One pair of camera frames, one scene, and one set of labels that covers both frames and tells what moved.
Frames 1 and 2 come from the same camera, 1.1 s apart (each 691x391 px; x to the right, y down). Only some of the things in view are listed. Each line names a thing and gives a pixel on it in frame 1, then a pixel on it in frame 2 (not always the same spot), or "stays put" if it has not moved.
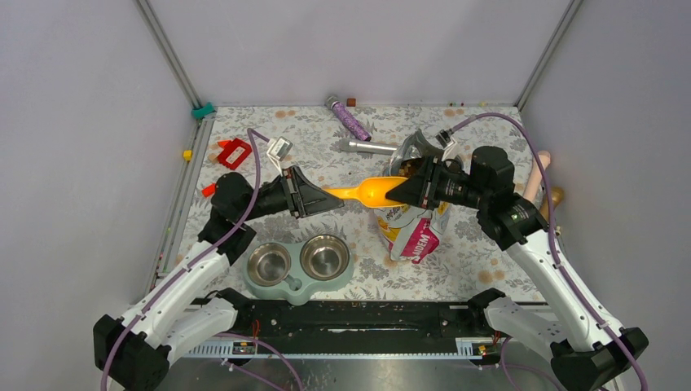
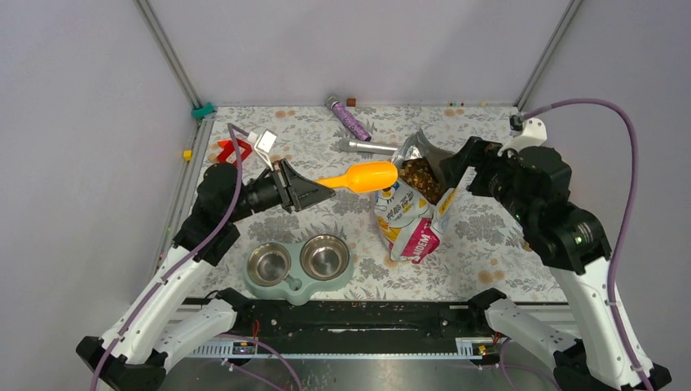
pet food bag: [412, 234] stays put
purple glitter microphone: [347, 120] stays put
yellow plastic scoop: [371, 191] to [365, 177]
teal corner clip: [200, 112] stays put
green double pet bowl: [297, 271] stays put
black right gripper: [422, 188] to [477, 152]
